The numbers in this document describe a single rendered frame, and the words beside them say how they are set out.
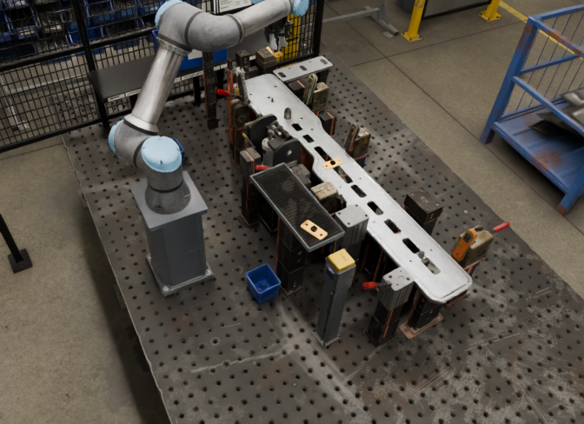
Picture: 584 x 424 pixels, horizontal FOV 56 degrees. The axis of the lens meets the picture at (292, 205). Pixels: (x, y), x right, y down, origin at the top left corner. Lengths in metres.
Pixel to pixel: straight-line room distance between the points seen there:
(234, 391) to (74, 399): 1.06
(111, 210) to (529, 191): 2.63
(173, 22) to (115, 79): 0.88
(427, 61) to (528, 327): 3.01
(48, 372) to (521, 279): 2.16
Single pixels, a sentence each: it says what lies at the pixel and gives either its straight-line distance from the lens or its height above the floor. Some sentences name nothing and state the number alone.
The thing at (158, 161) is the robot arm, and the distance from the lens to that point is 1.74.
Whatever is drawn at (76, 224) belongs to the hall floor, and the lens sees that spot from 3.43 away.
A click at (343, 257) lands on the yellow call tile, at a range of 1.69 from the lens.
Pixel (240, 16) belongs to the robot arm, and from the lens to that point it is 1.82.
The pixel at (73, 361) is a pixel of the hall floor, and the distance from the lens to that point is 2.92.
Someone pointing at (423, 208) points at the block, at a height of 1.03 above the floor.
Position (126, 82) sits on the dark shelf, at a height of 1.03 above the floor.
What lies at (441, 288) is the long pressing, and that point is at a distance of 1.90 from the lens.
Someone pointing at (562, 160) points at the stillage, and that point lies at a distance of 3.99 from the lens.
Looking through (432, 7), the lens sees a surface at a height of 0.25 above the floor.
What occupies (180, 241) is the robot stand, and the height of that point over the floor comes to 0.97.
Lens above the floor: 2.49
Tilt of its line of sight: 47 degrees down
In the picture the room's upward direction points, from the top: 5 degrees clockwise
